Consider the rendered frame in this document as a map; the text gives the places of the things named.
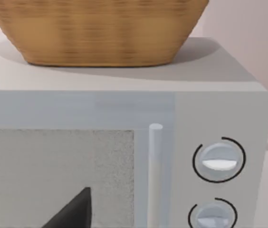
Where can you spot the pale microwave oven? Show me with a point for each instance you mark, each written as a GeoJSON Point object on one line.
{"type": "Point", "coordinates": [219, 107]}

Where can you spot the pale grey microwave knob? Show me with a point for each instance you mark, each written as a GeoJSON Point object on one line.
{"type": "Point", "coordinates": [212, 217]}
{"type": "Point", "coordinates": [219, 159]}

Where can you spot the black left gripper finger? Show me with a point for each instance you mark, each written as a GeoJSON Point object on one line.
{"type": "Point", "coordinates": [78, 209]}

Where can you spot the pale microwave door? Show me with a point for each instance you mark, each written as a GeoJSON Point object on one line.
{"type": "Point", "coordinates": [77, 114]}

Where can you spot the woven wicker basket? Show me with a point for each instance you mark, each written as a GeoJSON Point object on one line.
{"type": "Point", "coordinates": [96, 31]}

